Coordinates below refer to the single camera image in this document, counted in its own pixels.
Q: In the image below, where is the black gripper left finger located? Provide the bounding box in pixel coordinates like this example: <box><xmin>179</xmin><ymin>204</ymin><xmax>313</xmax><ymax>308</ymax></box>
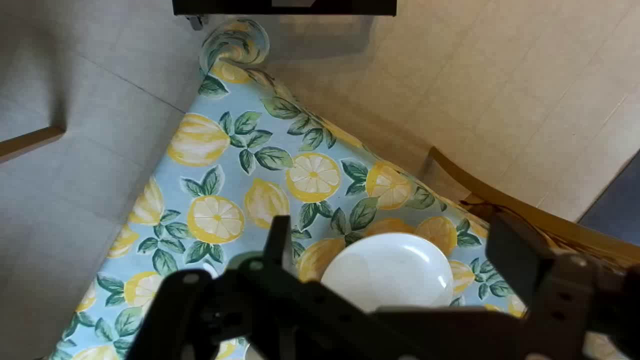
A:
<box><xmin>126</xmin><ymin>214</ymin><xmax>323</xmax><ymax>360</ymax></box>

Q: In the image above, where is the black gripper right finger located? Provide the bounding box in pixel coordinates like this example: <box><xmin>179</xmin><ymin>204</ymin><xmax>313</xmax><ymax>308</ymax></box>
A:
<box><xmin>487</xmin><ymin>212</ymin><xmax>640</xmax><ymax>360</ymax></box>

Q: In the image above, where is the wooden lattice-back chair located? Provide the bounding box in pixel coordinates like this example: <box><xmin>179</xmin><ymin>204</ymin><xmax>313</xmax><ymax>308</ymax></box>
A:
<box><xmin>419</xmin><ymin>146</ymin><xmax>640</xmax><ymax>268</ymax></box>

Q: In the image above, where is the blue floor mat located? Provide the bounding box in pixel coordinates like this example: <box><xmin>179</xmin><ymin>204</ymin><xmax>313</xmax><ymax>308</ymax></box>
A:
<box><xmin>578</xmin><ymin>148</ymin><xmax>640</xmax><ymax>251</ymax></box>

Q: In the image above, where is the white plate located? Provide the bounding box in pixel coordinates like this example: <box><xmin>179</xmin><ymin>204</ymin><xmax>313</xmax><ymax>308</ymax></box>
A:
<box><xmin>321</xmin><ymin>230</ymin><xmax>457</xmax><ymax>314</ymax></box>

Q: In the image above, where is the lemon print tablecloth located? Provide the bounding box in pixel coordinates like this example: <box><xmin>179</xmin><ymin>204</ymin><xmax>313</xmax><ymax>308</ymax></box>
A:
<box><xmin>49</xmin><ymin>19</ymin><xmax>629</xmax><ymax>360</ymax></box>

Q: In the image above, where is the wooden edge strip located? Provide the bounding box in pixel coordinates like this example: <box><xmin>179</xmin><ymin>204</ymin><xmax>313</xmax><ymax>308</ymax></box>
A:
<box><xmin>0</xmin><ymin>124</ymin><xmax>68</xmax><ymax>166</ymax></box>

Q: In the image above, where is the black flat object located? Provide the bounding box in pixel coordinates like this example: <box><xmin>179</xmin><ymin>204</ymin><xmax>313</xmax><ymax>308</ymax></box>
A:
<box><xmin>171</xmin><ymin>0</ymin><xmax>400</xmax><ymax>19</ymax></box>

